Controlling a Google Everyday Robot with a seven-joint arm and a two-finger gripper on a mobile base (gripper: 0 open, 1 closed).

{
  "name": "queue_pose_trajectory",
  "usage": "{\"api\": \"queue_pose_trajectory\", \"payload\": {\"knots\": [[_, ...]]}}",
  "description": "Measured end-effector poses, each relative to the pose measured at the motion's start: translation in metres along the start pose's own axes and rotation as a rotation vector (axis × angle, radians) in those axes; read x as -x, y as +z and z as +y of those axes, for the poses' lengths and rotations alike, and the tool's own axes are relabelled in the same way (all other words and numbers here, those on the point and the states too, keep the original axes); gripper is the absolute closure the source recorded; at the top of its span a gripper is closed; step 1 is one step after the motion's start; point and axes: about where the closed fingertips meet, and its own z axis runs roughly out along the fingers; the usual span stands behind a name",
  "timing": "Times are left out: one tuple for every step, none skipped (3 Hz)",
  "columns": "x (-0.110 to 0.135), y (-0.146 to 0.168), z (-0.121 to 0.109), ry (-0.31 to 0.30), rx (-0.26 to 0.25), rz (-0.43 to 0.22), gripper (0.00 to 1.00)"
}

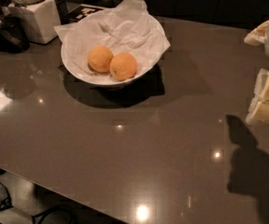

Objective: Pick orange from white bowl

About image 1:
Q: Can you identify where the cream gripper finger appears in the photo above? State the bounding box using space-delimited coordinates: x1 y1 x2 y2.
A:
244 21 269 46
246 69 269 126

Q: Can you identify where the orange fruit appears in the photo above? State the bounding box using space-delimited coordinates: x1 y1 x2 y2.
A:
87 46 114 73
110 52 137 81

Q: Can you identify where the white crumpled paper liner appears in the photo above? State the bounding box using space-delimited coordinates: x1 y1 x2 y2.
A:
53 0 172 80

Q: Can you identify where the black white marker card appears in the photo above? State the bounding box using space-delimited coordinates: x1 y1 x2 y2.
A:
65 4 105 22

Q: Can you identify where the small dark cup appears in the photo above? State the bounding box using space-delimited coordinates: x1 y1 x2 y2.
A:
54 0 68 20

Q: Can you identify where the white square ceramic jar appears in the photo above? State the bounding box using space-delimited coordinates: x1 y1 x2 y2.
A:
8 0 61 44

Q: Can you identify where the dark round pot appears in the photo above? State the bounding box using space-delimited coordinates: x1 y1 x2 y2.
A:
0 16 30 53

